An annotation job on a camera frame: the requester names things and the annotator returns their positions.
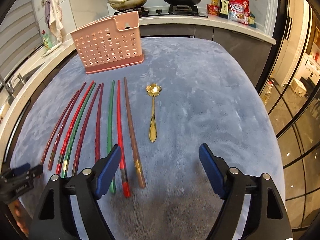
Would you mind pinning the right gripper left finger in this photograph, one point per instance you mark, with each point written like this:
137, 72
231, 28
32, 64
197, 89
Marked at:
54, 219

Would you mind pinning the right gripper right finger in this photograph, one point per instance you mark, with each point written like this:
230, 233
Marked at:
267, 217

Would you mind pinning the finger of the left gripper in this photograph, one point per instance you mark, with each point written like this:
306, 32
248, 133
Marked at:
26, 172

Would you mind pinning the green chopstick gold band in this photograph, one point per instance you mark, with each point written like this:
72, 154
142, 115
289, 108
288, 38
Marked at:
66, 159

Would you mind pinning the brown chopstick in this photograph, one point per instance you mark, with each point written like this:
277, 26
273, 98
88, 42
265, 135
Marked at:
135, 152

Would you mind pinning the gold flower spoon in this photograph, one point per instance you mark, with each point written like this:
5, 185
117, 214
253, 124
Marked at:
153, 90

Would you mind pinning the dark red faceted chopstick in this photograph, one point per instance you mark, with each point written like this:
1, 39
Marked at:
82, 134

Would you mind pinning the person's left hand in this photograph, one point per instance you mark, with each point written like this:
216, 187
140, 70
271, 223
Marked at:
19, 218

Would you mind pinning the chrome sink faucet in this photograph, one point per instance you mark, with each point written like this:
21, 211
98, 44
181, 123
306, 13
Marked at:
14, 85

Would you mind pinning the green dish soap bottle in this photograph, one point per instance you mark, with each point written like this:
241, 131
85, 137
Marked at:
46, 40

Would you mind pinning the white tray on counter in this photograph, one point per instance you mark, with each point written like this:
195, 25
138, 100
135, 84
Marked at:
52, 49

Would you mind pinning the grey-blue plush table mat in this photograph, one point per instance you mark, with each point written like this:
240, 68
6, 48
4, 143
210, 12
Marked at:
206, 98

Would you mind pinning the hanging white towel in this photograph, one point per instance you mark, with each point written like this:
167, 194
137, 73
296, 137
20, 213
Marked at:
55, 20

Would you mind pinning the pink perforated utensil holder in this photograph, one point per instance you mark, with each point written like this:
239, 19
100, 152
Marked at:
109, 43

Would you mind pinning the purple hanging cloth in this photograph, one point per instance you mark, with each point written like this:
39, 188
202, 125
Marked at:
47, 13

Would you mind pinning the small green box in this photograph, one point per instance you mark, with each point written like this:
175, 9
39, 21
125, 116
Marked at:
251, 20

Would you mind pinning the beige wok with lid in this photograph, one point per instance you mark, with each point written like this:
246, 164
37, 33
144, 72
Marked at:
121, 5

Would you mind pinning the cereal bag red white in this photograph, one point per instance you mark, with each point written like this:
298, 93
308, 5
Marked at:
239, 11

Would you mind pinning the red snack packet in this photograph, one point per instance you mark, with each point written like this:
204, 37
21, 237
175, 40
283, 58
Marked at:
213, 9

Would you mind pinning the dark soy sauce bottle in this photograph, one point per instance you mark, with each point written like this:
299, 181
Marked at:
224, 6

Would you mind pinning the black gas stove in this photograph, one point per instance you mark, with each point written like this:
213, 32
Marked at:
181, 10

